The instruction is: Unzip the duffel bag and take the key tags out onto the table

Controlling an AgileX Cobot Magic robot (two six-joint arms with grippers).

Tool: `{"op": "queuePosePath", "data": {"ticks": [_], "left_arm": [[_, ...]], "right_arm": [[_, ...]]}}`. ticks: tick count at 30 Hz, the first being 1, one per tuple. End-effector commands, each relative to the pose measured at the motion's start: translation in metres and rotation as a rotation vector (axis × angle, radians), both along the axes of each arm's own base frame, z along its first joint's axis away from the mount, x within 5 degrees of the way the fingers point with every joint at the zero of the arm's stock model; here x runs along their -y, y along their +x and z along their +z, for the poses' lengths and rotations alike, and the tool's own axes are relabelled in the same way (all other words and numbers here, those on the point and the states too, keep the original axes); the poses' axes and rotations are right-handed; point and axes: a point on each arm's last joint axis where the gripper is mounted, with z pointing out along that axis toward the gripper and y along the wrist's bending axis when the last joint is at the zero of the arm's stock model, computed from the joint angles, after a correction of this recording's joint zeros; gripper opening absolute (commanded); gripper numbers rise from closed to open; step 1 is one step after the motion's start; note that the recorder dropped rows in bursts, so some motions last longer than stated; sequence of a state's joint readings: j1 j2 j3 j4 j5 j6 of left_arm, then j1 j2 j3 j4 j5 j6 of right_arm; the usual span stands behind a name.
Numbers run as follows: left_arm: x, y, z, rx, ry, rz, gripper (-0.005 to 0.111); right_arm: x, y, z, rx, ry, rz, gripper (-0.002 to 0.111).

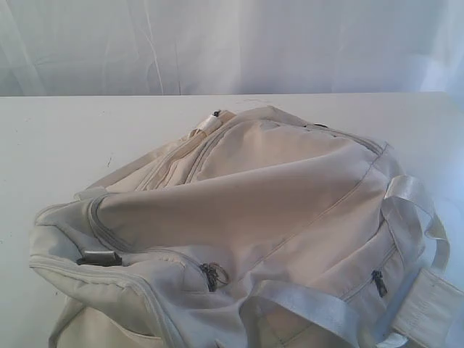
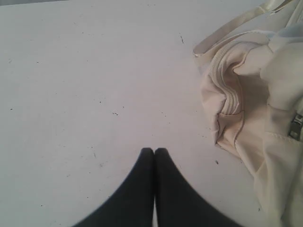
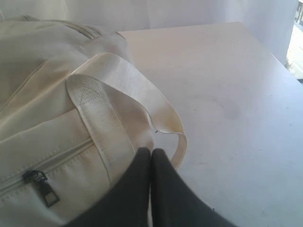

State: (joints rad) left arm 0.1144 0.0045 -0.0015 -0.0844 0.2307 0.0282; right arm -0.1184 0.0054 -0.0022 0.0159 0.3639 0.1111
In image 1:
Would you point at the beige fabric duffel bag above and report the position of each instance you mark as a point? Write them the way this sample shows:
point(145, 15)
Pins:
point(256, 229)

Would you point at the white backdrop curtain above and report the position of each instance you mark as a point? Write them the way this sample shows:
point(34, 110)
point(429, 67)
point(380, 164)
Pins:
point(66, 48)

